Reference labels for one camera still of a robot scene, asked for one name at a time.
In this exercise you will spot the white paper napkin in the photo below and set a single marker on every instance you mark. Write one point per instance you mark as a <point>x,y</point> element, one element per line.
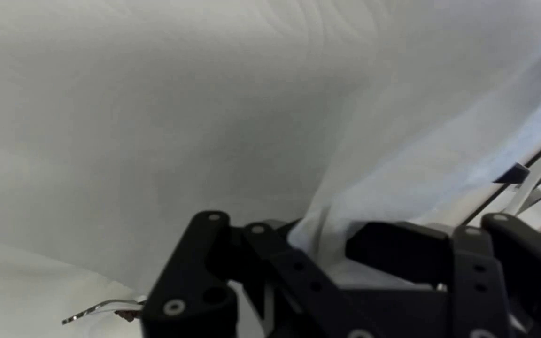
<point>220,95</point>

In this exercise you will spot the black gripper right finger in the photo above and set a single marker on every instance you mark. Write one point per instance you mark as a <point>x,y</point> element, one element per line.
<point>483,283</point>

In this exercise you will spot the small black square piece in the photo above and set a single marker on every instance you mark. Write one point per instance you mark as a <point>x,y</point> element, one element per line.
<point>511,174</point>

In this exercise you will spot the metal spoon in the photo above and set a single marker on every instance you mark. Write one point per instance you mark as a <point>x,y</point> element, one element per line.
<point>102,309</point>

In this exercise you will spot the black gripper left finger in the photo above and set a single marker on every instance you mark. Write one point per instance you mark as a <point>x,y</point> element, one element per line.
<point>295,288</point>

